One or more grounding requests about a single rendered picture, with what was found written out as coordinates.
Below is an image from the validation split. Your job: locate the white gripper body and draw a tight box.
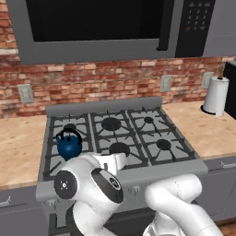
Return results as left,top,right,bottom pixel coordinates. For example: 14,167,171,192
108,152,128,177

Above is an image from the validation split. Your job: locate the grey gas stove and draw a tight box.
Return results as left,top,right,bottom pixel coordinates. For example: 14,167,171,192
35,96,210,236

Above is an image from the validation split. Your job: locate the blue kettle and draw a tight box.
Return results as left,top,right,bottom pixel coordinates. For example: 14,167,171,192
55,128,84,161

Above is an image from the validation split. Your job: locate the black oven door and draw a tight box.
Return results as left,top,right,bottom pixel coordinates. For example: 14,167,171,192
47,207,159,236

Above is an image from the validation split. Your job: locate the grey drawer front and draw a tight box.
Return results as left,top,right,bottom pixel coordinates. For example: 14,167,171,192
0,185,41,218
203,155,236,173

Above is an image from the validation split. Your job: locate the grey cupboard door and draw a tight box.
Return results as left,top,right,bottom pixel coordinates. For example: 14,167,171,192
195,171,236,223

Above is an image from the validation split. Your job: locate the grey microwave oven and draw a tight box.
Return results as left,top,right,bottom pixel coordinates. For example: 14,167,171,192
6,0,217,65

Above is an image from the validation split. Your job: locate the white paper towel roll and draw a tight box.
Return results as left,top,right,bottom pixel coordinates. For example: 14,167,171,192
200,68,230,118

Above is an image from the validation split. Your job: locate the black appliance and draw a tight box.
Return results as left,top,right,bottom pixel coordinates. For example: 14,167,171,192
223,60,236,121

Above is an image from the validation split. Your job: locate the grey wall outlet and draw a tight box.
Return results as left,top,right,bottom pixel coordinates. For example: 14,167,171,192
159,75,173,93
200,71,215,90
17,83,35,105

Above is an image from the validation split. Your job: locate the silver drawer handle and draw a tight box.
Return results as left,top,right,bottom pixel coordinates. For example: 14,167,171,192
218,160,236,170
0,195,13,207

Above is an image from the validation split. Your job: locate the black microwave door handle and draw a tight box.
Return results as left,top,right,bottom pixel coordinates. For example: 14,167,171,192
156,0,175,52

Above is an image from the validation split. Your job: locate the grey wall cupboard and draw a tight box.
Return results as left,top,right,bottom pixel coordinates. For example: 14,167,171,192
202,0,236,58

